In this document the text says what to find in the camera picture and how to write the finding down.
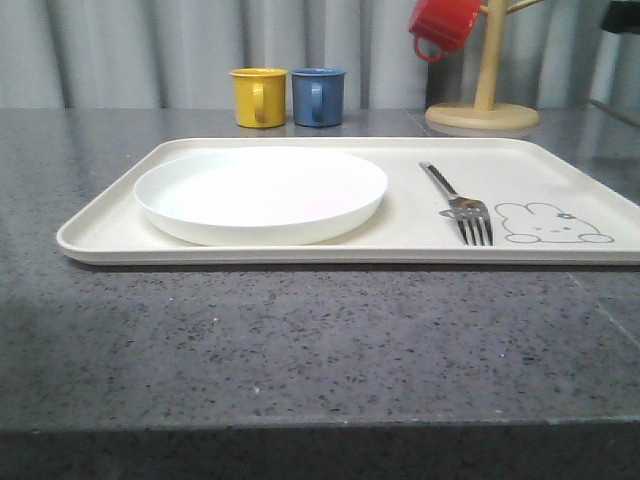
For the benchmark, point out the wooden mug tree stand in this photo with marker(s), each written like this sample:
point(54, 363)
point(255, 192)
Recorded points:
point(485, 113)

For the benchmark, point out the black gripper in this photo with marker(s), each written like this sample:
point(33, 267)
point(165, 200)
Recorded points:
point(622, 17)

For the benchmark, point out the beige rabbit serving tray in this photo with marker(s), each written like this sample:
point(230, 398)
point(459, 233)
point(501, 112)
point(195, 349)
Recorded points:
point(542, 210)

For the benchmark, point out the blue mug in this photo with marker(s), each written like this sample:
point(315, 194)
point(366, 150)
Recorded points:
point(318, 96)

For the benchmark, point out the red mug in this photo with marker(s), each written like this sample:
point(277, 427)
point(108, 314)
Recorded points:
point(444, 23)

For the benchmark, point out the silver fork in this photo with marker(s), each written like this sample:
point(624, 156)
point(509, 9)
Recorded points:
point(471, 215)

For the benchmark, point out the white round plate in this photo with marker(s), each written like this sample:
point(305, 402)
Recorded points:
point(261, 196)

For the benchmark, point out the yellow mug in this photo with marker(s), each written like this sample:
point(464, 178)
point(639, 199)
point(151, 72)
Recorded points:
point(260, 97)

